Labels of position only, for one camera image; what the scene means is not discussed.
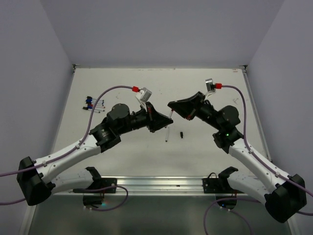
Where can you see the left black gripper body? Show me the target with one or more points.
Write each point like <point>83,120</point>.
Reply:
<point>137,119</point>

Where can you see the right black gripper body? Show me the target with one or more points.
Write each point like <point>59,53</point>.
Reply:
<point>208,113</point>

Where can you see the black marker pen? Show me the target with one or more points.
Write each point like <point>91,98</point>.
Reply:
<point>167,134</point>
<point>95,110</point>

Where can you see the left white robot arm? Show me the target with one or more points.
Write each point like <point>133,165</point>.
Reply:
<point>38,178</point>

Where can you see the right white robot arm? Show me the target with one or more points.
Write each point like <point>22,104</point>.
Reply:
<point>282,194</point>

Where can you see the red marker pen in row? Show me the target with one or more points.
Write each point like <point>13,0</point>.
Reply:
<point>90,106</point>

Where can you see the black marker pen in row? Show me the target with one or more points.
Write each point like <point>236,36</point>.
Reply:
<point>95,110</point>

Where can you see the blue marker pen top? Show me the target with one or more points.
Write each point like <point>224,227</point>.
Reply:
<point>90,99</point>

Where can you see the right controller board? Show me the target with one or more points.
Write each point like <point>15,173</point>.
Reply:
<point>225,203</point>

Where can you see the controller board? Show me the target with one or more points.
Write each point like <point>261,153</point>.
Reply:
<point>94,201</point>
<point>225,203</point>

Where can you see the left controller board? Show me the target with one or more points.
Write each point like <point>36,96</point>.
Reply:
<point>94,201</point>

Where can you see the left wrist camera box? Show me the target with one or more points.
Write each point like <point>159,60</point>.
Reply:
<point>143,95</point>

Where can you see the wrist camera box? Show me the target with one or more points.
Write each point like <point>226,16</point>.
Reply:
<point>211,87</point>
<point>143,95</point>

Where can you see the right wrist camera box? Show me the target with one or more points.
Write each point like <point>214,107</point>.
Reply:
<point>211,87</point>

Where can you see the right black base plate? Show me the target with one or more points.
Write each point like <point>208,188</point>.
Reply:
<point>217,186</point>

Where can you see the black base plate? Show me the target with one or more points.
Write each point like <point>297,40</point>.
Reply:
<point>101,185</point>
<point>217,186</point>

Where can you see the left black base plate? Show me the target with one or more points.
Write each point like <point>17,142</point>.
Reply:
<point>101,185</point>

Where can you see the aluminium mounting rail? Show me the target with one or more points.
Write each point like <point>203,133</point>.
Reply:
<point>159,184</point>

